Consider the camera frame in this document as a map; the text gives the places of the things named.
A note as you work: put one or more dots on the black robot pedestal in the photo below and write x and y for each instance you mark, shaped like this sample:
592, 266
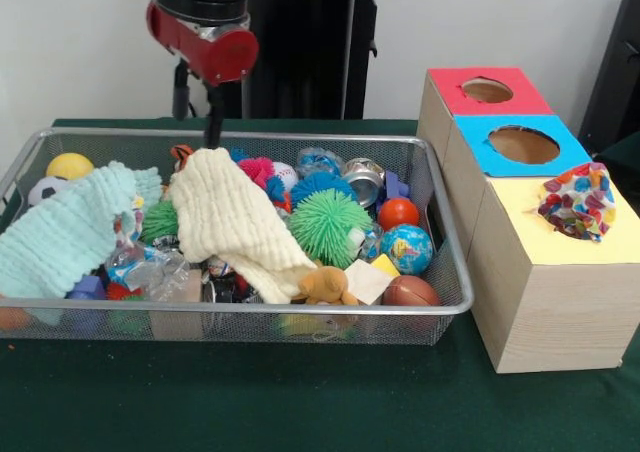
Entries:
310, 47

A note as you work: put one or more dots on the large green spiky ball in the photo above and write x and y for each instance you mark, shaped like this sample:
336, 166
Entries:
327, 227

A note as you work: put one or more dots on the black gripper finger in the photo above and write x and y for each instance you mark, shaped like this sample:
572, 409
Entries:
180, 97
215, 117

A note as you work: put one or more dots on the wooden box with three holes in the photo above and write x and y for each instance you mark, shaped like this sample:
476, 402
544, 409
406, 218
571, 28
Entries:
550, 312

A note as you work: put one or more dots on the mint green waffle cloth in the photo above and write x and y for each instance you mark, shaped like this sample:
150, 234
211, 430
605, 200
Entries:
60, 232

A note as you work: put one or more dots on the multicoloured heart print cloth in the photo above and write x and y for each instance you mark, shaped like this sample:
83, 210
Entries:
580, 207

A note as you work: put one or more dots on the dark green table cloth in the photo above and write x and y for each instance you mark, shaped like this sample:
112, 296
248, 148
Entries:
300, 402
625, 153

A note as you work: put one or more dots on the globe print ball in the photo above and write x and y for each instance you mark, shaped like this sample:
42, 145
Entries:
406, 249

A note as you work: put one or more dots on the crushed silver can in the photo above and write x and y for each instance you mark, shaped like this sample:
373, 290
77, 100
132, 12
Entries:
364, 179

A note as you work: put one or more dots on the cream waffle cloth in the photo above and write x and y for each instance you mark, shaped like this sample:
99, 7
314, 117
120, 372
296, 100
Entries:
225, 212

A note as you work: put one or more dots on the black and white soccer ball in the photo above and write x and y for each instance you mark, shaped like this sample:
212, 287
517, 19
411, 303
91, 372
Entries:
45, 189

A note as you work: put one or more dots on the yellow ball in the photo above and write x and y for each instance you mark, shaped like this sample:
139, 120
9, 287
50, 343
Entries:
70, 166

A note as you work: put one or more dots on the blue spiky ball with eyes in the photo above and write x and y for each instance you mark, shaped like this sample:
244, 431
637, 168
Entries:
320, 184

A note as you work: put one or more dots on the brown toy football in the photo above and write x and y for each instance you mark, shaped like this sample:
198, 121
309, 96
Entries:
411, 291

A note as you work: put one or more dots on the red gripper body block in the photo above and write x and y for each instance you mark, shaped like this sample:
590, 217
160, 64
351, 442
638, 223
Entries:
220, 57

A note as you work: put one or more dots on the red ball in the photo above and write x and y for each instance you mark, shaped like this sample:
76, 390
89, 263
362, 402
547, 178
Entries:
398, 214

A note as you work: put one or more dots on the black upright panel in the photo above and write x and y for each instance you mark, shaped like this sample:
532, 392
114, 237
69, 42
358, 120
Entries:
617, 72

